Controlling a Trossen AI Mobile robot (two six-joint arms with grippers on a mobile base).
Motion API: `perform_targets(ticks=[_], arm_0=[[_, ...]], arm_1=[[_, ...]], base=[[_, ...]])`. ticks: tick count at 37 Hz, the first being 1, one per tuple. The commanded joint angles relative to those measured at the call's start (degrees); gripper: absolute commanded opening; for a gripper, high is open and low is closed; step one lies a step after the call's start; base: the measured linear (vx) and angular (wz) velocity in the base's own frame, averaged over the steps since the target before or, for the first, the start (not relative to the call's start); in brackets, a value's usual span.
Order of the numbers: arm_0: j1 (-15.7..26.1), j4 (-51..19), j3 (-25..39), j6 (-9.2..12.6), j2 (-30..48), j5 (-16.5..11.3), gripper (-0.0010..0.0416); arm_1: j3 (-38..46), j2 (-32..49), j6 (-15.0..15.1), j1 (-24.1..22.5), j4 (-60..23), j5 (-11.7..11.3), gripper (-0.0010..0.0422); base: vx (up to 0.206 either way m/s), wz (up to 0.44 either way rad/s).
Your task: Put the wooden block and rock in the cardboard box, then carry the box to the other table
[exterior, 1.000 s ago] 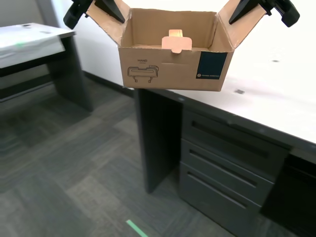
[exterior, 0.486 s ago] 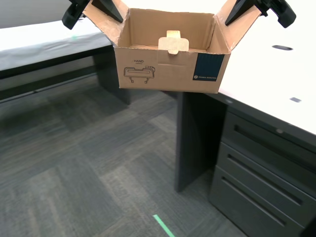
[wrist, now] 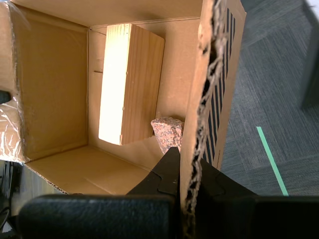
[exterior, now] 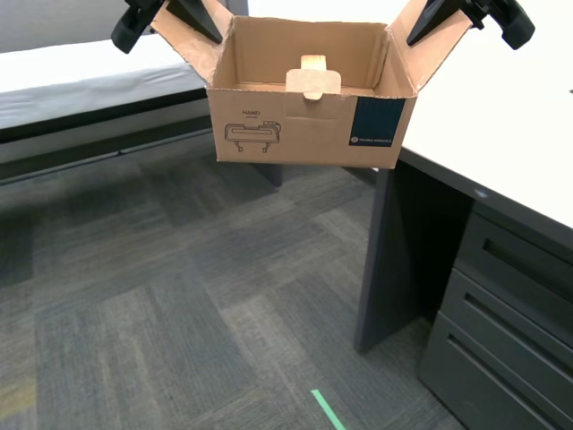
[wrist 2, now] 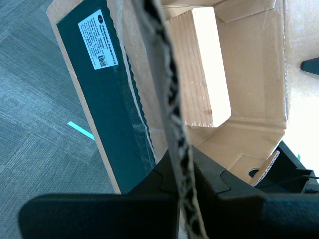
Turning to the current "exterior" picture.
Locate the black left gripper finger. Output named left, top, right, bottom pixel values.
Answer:
left=110, top=0, right=167, bottom=56
left=165, top=0, right=225, bottom=46

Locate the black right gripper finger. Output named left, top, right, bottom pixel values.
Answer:
left=463, top=0, right=536, bottom=51
left=406, top=0, right=467, bottom=47

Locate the brown cardboard box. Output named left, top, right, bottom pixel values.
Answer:
left=150, top=0, right=475, bottom=170

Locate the white plastic table cover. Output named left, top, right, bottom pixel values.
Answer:
left=0, top=38, right=211, bottom=132

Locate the dark desk with drawers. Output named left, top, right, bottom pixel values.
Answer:
left=353, top=145, right=573, bottom=355

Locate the green floor tape strip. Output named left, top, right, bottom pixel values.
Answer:
left=311, top=388, right=348, bottom=430

